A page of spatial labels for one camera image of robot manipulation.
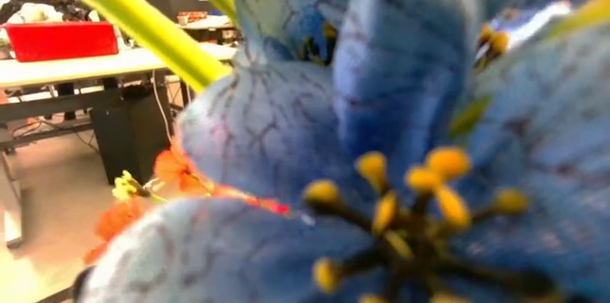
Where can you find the background desk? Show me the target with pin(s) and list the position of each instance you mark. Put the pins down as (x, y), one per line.
(209, 24)

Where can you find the blue artificial flower bunch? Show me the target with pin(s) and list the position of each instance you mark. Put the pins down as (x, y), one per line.
(405, 79)

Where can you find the black computer tower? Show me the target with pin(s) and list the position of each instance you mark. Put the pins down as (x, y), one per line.
(128, 136)

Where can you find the black background robot arm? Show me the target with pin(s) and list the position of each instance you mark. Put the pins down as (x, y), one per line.
(71, 5)

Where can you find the red artificial flower bunch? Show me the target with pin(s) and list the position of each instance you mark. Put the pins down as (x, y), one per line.
(176, 169)

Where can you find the red plastic bin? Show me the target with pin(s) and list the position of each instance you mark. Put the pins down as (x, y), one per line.
(62, 41)

